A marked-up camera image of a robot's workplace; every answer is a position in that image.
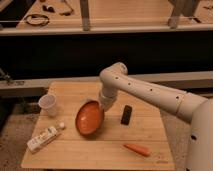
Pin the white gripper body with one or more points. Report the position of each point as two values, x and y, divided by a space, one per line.
106 102

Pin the clear plastic cup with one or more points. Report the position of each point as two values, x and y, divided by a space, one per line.
48 103

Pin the orange carrot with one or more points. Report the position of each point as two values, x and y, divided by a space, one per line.
138 149

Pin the orange ceramic bowl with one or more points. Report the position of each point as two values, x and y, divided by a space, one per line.
89 118

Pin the metal clamp bracket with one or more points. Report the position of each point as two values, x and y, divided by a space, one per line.
8 79

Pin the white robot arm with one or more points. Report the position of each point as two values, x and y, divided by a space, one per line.
188 107

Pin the white plastic bottle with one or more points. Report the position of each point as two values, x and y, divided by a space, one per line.
45 137

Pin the black rectangular block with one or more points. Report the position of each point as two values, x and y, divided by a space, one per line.
126 115

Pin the grey angled metal post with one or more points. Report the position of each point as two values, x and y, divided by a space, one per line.
187 8

